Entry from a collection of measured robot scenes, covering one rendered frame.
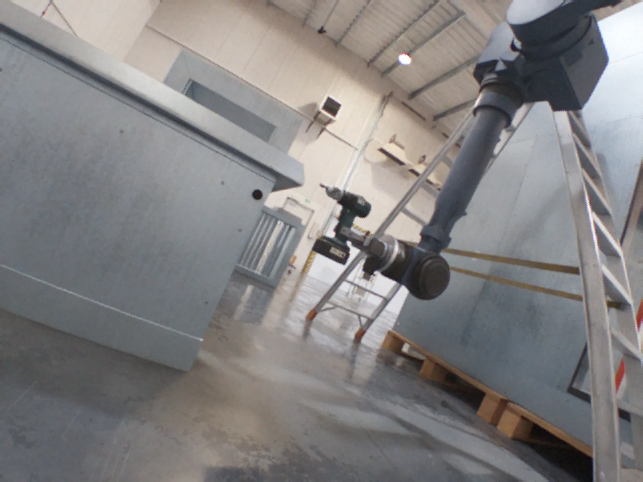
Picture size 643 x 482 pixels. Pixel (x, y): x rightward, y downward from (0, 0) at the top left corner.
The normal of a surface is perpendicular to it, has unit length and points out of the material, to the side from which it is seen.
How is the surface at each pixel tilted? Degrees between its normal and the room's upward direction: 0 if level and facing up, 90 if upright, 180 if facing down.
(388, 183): 90
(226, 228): 90
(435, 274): 95
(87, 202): 90
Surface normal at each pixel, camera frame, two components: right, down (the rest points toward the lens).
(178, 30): 0.33, 0.08
